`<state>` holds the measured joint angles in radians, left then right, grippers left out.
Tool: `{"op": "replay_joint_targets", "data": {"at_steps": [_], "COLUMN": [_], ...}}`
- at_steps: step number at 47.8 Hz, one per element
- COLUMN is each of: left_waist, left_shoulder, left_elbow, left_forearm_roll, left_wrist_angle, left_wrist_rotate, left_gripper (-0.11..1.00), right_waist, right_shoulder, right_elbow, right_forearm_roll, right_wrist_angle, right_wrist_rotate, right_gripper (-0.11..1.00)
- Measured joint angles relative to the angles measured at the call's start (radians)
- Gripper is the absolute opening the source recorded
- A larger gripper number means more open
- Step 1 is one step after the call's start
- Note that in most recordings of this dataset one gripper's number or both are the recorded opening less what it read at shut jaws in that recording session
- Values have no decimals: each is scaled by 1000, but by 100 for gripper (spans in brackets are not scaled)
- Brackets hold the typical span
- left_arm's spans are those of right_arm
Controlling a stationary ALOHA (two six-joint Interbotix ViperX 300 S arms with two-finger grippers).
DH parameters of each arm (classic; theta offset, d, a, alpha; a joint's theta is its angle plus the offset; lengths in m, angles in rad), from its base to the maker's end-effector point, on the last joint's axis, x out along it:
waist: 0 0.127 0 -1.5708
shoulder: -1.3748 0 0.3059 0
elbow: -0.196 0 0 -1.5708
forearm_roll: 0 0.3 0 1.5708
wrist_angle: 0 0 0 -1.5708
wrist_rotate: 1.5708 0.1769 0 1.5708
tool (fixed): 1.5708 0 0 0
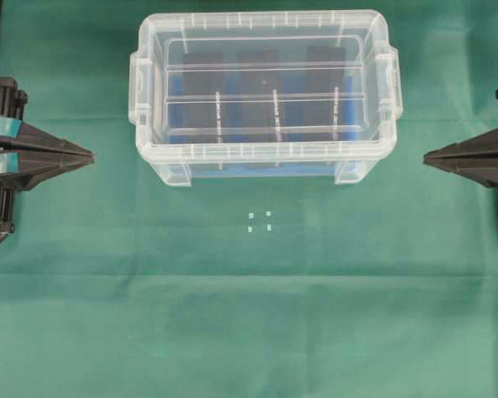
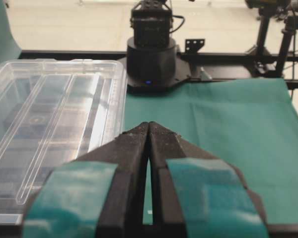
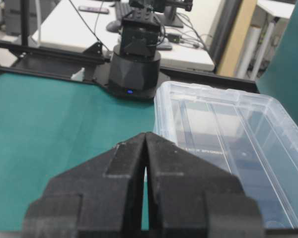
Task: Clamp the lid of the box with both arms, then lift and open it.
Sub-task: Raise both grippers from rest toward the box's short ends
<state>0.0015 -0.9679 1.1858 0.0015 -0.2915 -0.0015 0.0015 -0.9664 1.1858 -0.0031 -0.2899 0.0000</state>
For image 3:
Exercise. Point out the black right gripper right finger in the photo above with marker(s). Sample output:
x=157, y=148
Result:
x=192, y=198

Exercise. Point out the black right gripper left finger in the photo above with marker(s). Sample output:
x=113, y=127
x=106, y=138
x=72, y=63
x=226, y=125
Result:
x=100, y=198

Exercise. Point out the clear plastic box lid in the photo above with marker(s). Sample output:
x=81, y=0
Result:
x=249, y=135

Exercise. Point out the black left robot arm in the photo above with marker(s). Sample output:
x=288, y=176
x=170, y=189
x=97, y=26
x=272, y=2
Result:
x=135, y=64

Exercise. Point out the green table cloth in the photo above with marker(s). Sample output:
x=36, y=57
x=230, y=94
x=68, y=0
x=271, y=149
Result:
x=48, y=127

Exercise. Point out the black computer mouse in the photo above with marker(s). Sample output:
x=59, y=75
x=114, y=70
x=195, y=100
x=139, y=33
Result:
x=114, y=26

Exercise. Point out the white desk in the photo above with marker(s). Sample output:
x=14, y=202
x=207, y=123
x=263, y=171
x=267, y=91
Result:
x=67, y=28

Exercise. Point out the dark remote control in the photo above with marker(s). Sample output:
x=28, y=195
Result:
x=101, y=10

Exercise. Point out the black monitor stand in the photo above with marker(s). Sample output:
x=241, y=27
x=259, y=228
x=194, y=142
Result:
x=169, y=17

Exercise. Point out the black aluminium frame rail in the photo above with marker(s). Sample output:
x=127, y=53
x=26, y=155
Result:
x=59, y=64

